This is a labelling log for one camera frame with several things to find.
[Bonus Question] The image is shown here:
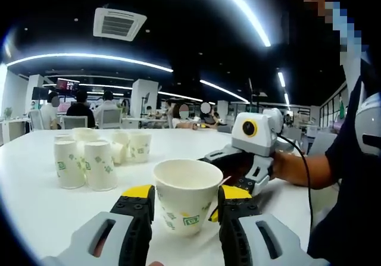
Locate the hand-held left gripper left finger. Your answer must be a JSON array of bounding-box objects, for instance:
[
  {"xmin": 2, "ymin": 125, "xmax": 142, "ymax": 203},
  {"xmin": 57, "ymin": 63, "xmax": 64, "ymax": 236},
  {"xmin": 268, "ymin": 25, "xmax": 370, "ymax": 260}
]
[{"xmin": 41, "ymin": 184, "xmax": 156, "ymax": 266}]

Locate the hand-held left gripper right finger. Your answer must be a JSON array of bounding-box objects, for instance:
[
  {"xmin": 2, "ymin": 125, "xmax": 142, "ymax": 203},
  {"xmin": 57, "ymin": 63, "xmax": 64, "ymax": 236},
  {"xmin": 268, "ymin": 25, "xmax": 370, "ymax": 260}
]
[{"xmin": 208, "ymin": 184, "xmax": 331, "ymax": 266}]

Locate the printed paper cup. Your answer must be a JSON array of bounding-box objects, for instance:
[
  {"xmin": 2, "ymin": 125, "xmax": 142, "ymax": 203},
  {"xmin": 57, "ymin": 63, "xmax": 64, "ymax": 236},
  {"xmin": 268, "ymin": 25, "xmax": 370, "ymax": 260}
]
[{"xmin": 152, "ymin": 158, "xmax": 224, "ymax": 237}]

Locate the cluster of paper cups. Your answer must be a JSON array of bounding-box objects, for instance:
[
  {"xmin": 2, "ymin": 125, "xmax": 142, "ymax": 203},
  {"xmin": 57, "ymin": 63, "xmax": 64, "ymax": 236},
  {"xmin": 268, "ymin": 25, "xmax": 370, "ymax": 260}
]
[{"xmin": 52, "ymin": 127, "xmax": 152, "ymax": 192}]

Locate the person's right hand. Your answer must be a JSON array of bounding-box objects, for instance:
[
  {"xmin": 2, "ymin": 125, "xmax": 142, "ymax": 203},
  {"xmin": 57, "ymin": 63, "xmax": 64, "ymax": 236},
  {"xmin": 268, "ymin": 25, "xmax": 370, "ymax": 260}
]
[{"xmin": 272, "ymin": 151, "xmax": 299, "ymax": 186}]

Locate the black overhead stand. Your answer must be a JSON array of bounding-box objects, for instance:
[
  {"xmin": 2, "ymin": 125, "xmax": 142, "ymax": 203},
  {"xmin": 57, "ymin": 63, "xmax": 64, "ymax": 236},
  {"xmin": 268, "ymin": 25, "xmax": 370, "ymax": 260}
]
[{"xmin": 248, "ymin": 78, "xmax": 268, "ymax": 114}]

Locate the grey office chair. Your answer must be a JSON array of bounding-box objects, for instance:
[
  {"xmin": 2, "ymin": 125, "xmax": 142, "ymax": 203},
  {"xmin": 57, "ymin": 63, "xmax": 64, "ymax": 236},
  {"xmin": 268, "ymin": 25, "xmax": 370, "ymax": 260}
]
[{"xmin": 308, "ymin": 130, "xmax": 339, "ymax": 157}]

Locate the white table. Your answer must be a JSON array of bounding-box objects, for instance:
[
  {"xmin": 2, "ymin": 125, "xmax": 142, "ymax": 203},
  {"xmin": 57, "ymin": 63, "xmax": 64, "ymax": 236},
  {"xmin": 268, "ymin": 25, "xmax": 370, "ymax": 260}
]
[{"xmin": 0, "ymin": 128, "xmax": 340, "ymax": 266}]

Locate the black tripod stand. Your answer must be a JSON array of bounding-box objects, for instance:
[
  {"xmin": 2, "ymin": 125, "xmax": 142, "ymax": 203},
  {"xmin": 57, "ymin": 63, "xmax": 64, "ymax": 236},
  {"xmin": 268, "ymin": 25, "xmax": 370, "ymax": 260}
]
[{"xmin": 141, "ymin": 92, "xmax": 152, "ymax": 120}]

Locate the white office chair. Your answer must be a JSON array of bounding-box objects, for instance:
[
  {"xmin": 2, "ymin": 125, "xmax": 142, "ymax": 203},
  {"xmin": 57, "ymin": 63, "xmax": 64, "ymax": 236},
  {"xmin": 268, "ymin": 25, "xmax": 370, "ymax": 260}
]
[
  {"xmin": 98, "ymin": 108, "xmax": 123, "ymax": 129},
  {"xmin": 29, "ymin": 109, "xmax": 45, "ymax": 131},
  {"xmin": 61, "ymin": 115, "xmax": 89, "ymax": 130}
]

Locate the white grey worn device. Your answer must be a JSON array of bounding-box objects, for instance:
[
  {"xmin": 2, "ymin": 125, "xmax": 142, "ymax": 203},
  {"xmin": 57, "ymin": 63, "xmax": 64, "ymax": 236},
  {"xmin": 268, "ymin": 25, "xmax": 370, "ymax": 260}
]
[{"xmin": 355, "ymin": 93, "xmax": 381, "ymax": 159}]

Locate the white low cabinet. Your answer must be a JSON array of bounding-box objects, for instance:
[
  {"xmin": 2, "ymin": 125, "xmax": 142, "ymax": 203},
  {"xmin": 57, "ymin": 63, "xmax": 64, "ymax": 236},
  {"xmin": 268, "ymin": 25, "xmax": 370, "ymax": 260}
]
[{"xmin": 0, "ymin": 118, "xmax": 30, "ymax": 145}]

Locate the black monitor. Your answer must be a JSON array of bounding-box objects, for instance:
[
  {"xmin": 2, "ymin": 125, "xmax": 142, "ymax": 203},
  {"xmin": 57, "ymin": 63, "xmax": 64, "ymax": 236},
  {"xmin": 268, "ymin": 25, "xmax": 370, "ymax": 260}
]
[{"xmin": 32, "ymin": 86, "xmax": 50, "ymax": 99}]

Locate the ceiling air conditioner unit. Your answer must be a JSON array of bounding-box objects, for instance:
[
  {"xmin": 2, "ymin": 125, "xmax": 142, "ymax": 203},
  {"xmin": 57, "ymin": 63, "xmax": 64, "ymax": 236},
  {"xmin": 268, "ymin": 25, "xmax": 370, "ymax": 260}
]
[{"xmin": 93, "ymin": 7, "xmax": 148, "ymax": 42}]

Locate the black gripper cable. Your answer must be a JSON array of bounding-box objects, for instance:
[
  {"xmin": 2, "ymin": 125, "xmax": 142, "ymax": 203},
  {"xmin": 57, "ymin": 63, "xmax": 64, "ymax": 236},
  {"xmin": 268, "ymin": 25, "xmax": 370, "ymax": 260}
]
[{"xmin": 276, "ymin": 133, "xmax": 314, "ymax": 231}]

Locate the wall screen with red picture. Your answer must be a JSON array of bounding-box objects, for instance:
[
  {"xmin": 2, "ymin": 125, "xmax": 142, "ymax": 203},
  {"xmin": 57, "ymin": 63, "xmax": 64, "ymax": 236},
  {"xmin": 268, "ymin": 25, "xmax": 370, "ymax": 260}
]
[{"xmin": 55, "ymin": 77, "xmax": 80, "ymax": 92}]

